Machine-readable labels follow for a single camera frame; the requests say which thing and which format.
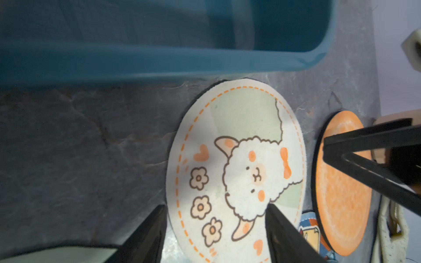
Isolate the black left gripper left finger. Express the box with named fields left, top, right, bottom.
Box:
left=105, top=205, right=167, bottom=263

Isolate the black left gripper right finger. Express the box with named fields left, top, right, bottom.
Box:
left=265, top=204, right=326, bottom=263

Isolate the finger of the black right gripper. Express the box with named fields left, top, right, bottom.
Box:
left=323, top=124, right=421, bottom=215

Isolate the white sheep coaster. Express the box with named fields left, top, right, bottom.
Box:
left=166, top=78, right=308, bottom=263

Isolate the teal plastic storage box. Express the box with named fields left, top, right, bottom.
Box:
left=1, top=1, right=339, bottom=89

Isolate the small blue coaster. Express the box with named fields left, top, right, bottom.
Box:
left=298, top=211, right=338, bottom=263

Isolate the orange coaster right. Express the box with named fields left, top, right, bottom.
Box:
left=312, top=111, right=372, bottom=256

